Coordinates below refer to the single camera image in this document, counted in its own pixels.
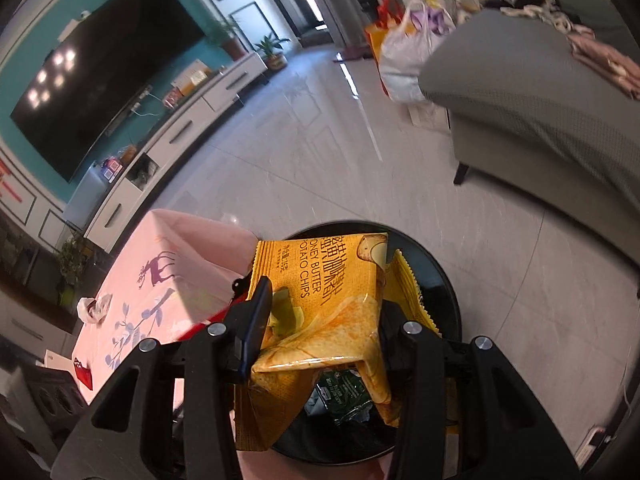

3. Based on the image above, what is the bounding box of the black trash bin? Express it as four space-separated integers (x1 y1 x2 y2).
270 219 462 463

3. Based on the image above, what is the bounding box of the pink garment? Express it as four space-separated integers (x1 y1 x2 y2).
570 32 640 99

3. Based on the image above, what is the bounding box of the pink printed tablecloth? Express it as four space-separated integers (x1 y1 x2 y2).
72 209 261 406

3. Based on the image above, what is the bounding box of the grey sofa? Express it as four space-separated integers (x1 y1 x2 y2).
419 0 640 297

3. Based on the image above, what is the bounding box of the black television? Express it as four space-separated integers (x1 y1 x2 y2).
10 0 207 183

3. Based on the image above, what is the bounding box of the large white plastic bag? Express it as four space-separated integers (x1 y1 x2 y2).
380 0 458 104

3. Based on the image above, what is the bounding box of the small white plastic bag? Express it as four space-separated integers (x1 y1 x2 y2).
76 294 114 326

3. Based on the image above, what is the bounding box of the green foil packet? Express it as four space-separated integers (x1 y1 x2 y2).
305 367 374 422

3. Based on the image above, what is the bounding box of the orange red shopping bag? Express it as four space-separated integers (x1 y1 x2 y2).
365 0 407 61

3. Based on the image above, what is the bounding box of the small potted floor plant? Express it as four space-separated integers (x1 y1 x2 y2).
255 34 290 71

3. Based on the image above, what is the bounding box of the pale blue box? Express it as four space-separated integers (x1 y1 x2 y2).
64 160 109 228

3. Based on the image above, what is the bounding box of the yellow potato chip bag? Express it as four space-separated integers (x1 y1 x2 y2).
235 232 443 453

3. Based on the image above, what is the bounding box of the potted plant brown pot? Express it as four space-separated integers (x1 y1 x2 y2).
207 17 249 61

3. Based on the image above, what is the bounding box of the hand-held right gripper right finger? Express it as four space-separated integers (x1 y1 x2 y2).
377 305 601 480

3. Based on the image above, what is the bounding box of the black white clothes pile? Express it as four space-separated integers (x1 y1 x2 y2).
499 0 596 36

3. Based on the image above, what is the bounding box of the red foil packet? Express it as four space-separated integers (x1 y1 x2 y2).
73 357 94 390

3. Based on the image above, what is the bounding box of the potted plant green pot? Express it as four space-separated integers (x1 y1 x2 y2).
54 232 89 307

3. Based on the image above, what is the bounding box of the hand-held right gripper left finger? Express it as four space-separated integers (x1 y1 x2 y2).
50 275 274 480

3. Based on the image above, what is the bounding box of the yellow box on cabinet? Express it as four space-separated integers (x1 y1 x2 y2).
172 59 211 96

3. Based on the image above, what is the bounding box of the white television cabinet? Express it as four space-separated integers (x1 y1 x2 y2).
82 52 268 253

